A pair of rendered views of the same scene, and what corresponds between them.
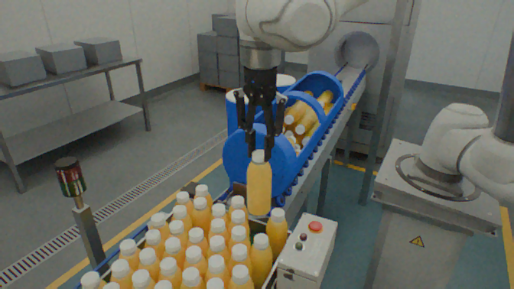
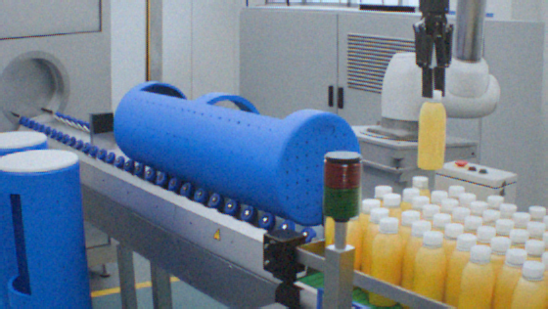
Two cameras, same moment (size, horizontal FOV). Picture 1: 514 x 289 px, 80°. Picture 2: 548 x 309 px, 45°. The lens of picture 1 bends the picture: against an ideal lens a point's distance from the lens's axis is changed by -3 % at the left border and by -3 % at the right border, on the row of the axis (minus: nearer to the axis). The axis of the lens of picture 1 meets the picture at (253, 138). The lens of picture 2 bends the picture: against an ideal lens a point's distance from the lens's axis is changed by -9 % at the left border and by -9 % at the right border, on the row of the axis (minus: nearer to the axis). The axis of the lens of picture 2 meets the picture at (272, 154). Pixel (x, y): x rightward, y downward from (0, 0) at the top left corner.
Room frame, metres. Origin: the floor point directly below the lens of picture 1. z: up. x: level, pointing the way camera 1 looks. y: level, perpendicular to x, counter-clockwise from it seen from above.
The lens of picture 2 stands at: (0.32, 1.61, 1.52)
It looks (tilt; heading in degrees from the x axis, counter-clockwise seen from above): 13 degrees down; 296
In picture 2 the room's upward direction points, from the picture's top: straight up
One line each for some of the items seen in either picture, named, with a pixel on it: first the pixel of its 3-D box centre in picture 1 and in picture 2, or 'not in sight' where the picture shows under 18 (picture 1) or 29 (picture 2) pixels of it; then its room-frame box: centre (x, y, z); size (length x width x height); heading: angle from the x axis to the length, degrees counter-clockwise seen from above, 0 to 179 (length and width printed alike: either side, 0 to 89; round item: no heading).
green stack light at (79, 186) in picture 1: (73, 183); (342, 198); (0.72, 0.52, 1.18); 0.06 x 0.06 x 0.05
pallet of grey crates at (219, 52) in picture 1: (242, 54); not in sight; (5.11, 0.19, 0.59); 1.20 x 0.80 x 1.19; 59
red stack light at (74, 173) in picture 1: (68, 170); (342, 172); (0.72, 0.52, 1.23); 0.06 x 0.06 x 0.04
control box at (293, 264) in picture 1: (308, 253); (475, 188); (0.59, -0.14, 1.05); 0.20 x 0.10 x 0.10; 154
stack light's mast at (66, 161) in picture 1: (73, 185); (342, 201); (0.72, 0.52, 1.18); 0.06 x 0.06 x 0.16
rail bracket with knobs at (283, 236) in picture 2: (195, 199); (286, 254); (0.95, 0.22, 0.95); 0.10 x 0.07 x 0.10; 64
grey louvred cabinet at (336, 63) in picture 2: not in sight; (369, 132); (1.61, -2.39, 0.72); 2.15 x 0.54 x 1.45; 149
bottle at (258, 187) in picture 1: (258, 184); (432, 132); (0.69, -0.01, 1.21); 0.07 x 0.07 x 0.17
